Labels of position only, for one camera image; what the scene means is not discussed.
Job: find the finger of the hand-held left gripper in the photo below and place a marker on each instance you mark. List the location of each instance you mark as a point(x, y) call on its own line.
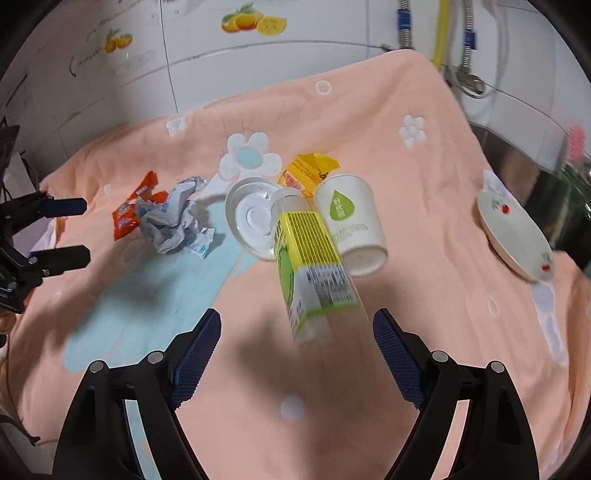
point(64, 259)
point(67, 206)

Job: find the white paper cup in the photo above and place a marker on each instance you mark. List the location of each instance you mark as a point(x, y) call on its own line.
point(355, 221)

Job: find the crumpled white wrapper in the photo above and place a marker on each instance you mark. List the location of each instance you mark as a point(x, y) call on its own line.
point(171, 217)

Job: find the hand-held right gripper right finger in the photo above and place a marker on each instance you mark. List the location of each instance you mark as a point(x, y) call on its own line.
point(399, 357)

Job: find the pink brush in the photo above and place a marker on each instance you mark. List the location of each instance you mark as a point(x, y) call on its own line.
point(576, 143)

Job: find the clear bottle green label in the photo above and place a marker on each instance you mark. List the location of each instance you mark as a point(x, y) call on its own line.
point(304, 249)

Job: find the pink flowered towel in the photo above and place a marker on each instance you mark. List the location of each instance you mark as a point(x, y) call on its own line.
point(415, 323)

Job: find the orange candy wrapper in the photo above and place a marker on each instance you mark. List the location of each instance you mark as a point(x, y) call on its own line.
point(127, 214)

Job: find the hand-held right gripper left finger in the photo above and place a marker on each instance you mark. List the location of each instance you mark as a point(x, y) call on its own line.
point(196, 355)

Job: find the orange fruit wall sticker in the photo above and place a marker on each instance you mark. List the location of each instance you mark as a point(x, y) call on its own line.
point(251, 21)
point(115, 41)

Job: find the clear plastic lid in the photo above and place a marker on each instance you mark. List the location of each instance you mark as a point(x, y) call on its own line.
point(251, 214)

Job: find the yellow snack wrapper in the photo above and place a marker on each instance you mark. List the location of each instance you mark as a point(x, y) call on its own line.
point(309, 168)

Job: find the white ceramic dish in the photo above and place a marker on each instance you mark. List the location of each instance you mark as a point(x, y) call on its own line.
point(508, 230)

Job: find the metal water valve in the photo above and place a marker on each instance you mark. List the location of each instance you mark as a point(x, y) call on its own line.
point(466, 81)

